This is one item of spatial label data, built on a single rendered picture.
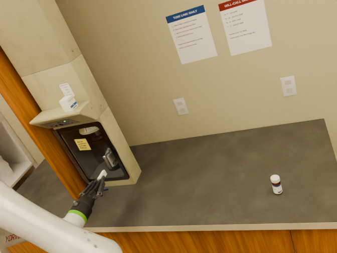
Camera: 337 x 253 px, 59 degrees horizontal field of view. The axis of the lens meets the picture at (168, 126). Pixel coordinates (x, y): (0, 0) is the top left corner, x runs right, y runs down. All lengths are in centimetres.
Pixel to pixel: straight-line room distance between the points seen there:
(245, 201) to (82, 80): 94
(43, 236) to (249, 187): 92
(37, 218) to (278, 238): 97
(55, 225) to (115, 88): 116
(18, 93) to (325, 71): 157
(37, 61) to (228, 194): 110
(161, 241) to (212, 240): 27
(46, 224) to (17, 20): 92
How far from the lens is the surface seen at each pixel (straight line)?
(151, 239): 164
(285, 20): 163
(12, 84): 171
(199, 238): 154
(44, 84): 162
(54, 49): 149
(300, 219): 134
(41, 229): 99
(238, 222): 137
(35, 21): 149
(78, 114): 145
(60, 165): 185
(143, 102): 194
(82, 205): 144
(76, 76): 149
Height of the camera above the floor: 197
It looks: 28 degrees down
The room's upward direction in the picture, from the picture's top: 22 degrees counter-clockwise
